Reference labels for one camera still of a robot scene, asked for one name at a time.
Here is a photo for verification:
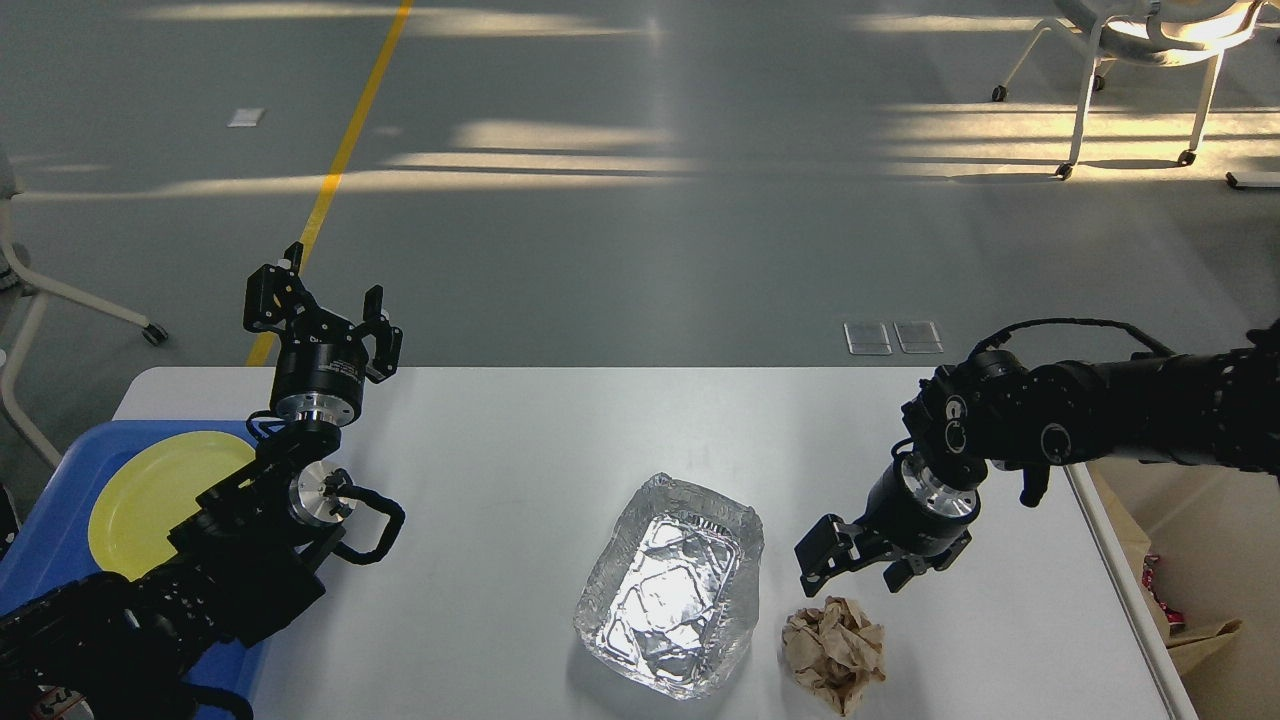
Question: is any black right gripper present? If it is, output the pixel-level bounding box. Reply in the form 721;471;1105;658
795;452;980;598

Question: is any white chair base left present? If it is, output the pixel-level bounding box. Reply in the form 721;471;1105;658
1;152;169;470

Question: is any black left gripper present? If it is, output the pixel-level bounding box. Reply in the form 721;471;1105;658
243;242;403;427

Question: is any brown paper ball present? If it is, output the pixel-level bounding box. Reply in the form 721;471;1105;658
781;596;887;717

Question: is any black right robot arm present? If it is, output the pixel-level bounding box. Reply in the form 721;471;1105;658
794;324;1279;597

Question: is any white plastic bin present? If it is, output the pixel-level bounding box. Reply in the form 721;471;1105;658
1068;459;1279;719

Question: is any white office chair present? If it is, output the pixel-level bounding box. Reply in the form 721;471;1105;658
991;1;1265;181

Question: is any blue plastic tray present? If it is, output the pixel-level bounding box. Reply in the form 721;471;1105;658
3;421;265;719

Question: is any crushed red soda can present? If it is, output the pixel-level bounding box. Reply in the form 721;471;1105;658
1142;555;1187;632

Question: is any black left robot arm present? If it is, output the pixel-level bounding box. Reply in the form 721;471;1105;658
3;242;404;719

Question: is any aluminium foil tray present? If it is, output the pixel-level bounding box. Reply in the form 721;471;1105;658
573;473;765;701

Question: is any wooden board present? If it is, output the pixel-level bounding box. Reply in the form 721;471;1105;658
1088;464;1243;678

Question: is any yellow plastic plate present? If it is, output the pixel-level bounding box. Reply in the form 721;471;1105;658
87;430;253;580

